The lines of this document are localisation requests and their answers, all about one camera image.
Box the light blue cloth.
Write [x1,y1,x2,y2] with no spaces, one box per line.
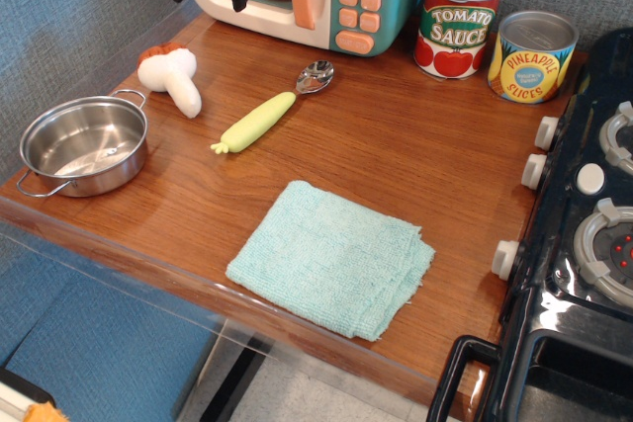
[226,181,435,342]

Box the plush white mushroom toy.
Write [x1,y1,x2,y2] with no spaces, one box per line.
[136,42,202,119]

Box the small stainless steel pot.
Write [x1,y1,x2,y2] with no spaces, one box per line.
[16,89,148,199]

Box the tomato sauce can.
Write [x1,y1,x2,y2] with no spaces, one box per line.
[414,0,500,79]

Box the pineapple slices can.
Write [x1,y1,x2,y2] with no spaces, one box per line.
[488,10,579,105]

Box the white stove knob upper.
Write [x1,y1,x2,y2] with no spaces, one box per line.
[534,116,559,151]

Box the white stove knob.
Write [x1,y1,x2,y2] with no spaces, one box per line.
[492,240,519,281]
[534,116,559,151]
[521,154,547,191]

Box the white stove knob middle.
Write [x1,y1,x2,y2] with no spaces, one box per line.
[521,154,547,191]

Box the white stove knob lower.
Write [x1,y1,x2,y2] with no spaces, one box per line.
[492,240,519,281]

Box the orange object bottom left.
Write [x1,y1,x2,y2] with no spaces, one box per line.
[23,402,69,422]

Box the black toy stove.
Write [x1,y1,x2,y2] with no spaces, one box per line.
[427,28,632,421]

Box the spoon with green handle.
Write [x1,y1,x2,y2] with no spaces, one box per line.
[210,60,335,154]

